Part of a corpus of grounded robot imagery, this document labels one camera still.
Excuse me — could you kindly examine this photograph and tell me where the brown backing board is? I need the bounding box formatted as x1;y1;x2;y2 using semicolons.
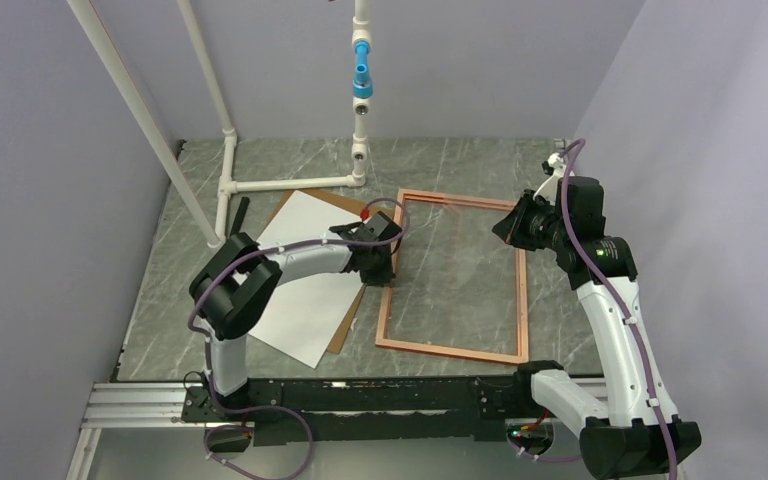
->
268;188;366;354

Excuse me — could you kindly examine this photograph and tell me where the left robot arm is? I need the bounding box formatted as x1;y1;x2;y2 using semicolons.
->
187;211;406;420

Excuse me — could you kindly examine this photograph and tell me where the white PVC pipe stand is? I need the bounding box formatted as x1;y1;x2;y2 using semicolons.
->
68;0;373;249

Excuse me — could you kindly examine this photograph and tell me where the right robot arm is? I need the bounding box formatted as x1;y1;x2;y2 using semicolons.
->
492;176;701;479

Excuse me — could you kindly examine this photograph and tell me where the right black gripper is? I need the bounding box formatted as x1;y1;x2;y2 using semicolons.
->
493;188;570;251

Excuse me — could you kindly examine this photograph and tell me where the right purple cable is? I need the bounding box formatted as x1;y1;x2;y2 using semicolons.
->
508;137;680;480

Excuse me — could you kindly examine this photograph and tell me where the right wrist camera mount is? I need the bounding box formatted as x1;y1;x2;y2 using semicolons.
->
533;153;567;204

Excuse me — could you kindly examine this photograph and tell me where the white photo sheet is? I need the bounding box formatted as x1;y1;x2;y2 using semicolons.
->
251;190;365;368

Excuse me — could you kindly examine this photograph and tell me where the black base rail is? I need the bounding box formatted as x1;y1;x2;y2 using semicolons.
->
180;374;545;446

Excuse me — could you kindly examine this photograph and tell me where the blue pipe fitting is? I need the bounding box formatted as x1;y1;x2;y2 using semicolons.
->
352;40;374;99

